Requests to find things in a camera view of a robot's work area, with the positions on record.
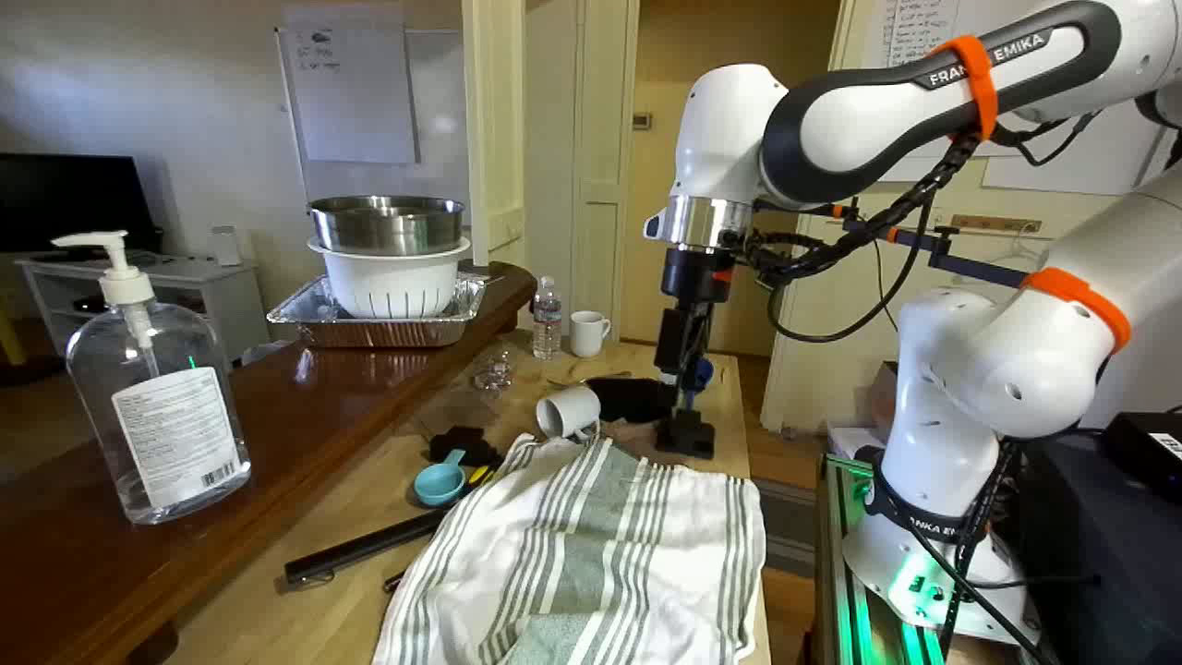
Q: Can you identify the large whiteboard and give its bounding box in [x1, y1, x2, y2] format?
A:
[831, 0, 1182, 200]

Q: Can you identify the clear hand sanitizer pump bottle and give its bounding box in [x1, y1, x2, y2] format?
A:
[47, 227, 259, 533]

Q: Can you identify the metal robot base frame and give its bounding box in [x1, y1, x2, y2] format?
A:
[808, 453, 1048, 665]

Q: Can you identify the small black cloth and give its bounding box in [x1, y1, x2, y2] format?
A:
[424, 422, 505, 470]

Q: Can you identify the black monitor screen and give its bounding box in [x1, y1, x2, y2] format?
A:
[0, 152, 165, 260]

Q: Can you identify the black block holder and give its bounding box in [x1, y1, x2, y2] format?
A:
[649, 409, 721, 462]

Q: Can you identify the white side table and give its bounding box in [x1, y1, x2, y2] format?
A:
[15, 248, 269, 363]

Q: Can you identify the dark brown wooden counter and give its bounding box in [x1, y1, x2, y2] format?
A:
[0, 260, 540, 665]

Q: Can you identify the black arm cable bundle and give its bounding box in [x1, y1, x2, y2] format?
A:
[737, 108, 1102, 347]

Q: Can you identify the black equipment box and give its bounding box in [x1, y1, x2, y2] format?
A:
[1017, 413, 1182, 665]

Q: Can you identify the long black stick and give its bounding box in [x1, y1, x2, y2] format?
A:
[280, 507, 446, 590]

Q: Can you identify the crushed clear plastic bottle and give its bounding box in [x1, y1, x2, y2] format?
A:
[468, 339, 521, 400]

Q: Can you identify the small clear water bottle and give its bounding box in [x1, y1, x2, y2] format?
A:
[527, 275, 570, 363]

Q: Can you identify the green striped white towel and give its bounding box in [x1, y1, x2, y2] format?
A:
[370, 429, 773, 665]

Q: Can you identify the orange strap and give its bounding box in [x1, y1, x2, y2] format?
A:
[936, 30, 1002, 146]
[1018, 262, 1137, 356]

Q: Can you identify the black knob object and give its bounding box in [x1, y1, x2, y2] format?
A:
[583, 374, 684, 429]

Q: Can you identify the aluminium foil tray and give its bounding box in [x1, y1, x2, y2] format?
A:
[262, 270, 490, 356]

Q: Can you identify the white wall sheet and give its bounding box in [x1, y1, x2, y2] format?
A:
[272, 8, 424, 172]

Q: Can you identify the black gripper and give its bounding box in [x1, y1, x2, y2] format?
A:
[656, 248, 738, 376]

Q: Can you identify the stainless steel bowl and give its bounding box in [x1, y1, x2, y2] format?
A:
[302, 194, 468, 260]

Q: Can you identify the teal measuring cup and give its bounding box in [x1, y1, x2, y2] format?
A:
[409, 449, 474, 514]

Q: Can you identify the white ceramic mug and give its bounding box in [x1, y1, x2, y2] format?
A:
[533, 384, 607, 449]
[564, 307, 617, 363]

